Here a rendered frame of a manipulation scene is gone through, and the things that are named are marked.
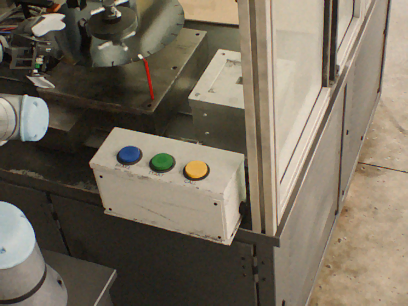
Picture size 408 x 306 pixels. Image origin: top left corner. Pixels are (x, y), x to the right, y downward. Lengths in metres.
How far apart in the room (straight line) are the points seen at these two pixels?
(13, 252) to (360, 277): 1.33
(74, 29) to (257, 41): 0.66
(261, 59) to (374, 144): 1.61
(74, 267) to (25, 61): 0.41
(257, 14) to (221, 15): 0.93
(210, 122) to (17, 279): 0.53
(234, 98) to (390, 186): 1.18
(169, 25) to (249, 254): 0.54
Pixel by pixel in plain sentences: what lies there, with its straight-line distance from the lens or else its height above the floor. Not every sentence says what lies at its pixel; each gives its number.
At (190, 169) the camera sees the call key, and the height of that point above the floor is 0.91.
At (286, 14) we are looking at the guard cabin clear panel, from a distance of 1.21.
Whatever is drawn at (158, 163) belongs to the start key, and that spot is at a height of 0.91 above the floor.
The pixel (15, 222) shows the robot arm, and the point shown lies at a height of 0.97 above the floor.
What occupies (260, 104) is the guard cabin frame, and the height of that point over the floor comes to 1.08.
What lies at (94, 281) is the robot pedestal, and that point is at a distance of 1.35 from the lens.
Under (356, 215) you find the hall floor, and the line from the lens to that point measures 2.40.
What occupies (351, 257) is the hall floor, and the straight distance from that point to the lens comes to 2.29.
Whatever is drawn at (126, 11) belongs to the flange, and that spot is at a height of 0.96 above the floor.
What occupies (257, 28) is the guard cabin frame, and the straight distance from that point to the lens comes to 1.04.
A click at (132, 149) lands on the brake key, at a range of 1.34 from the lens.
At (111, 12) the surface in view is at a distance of 1.59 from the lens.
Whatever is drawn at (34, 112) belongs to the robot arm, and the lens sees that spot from 1.17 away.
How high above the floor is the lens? 1.81
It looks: 44 degrees down
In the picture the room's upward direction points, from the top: 7 degrees counter-clockwise
